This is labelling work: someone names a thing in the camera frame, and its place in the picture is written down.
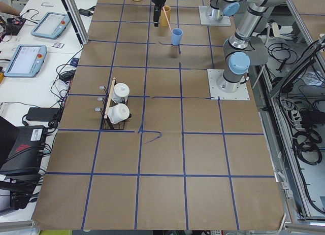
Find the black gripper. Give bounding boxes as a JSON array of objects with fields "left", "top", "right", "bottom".
[{"left": 151, "top": 0, "right": 166, "bottom": 27}]

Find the pink chopstick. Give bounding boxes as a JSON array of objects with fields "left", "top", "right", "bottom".
[{"left": 163, "top": 7, "right": 172, "bottom": 33}]

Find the light blue plastic cup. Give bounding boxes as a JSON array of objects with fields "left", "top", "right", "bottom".
[{"left": 171, "top": 28, "right": 183, "bottom": 46}]

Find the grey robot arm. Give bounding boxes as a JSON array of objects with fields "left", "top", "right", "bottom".
[
  {"left": 151, "top": 0, "right": 240, "bottom": 26},
  {"left": 223, "top": 0, "right": 286, "bottom": 84}
]

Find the person's forearm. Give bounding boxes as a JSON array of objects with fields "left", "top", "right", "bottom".
[{"left": 0, "top": 2, "right": 20, "bottom": 16}]

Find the black power adapter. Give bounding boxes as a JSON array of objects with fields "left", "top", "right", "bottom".
[{"left": 78, "top": 9, "right": 93, "bottom": 17}]

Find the right white mug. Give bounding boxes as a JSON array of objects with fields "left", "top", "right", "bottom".
[{"left": 112, "top": 83, "right": 130, "bottom": 104}]

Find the white mug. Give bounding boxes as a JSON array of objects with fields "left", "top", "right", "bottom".
[
  {"left": 108, "top": 104, "right": 130, "bottom": 124},
  {"left": 112, "top": 83, "right": 130, "bottom": 104}
]

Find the left white mug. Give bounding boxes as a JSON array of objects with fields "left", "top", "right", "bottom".
[{"left": 108, "top": 104, "right": 130, "bottom": 124}]

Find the small white label box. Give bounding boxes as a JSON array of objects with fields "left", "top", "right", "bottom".
[{"left": 52, "top": 42, "right": 64, "bottom": 48}]

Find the upper teach pendant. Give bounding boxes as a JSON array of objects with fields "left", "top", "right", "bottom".
[{"left": 30, "top": 12, "right": 70, "bottom": 39}]

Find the teach pendant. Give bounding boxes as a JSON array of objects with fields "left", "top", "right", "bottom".
[
  {"left": 30, "top": 12, "right": 70, "bottom": 39},
  {"left": 4, "top": 45, "right": 47, "bottom": 78}
]

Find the wooden rack dowel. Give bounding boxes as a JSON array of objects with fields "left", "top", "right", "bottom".
[{"left": 104, "top": 77, "right": 116, "bottom": 119}]

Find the grey office chair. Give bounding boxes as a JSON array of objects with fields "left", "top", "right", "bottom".
[{"left": 245, "top": 20, "right": 280, "bottom": 66}]

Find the lower teach pendant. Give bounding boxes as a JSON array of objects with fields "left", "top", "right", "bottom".
[{"left": 4, "top": 45, "right": 47, "bottom": 78}]

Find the black laptop power brick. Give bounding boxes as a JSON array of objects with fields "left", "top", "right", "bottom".
[{"left": 26, "top": 107, "right": 59, "bottom": 122}]

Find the black mini computer box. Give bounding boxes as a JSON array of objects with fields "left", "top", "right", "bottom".
[{"left": 1, "top": 124, "right": 46, "bottom": 176}]

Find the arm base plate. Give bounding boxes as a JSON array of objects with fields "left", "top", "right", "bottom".
[
  {"left": 199, "top": 6, "right": 231, "bottom": 26},
  {"left": 207, "top": 69, "right": 250, "bottom": 100}
]

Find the aluminium frame post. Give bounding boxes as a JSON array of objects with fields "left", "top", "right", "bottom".
[{"left": 61, "top": 0, "right": 89, "bottom": 45}]

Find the black wire mug rack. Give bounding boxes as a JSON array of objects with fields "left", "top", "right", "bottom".
[{"left": 95, "top": 83, "right": 132, "bottom": 130}]

